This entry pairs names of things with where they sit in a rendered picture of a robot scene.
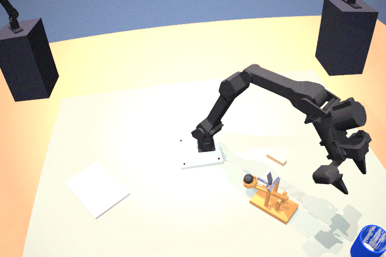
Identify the orange wooden catapult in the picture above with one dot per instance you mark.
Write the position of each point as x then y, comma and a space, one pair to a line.
270, 201

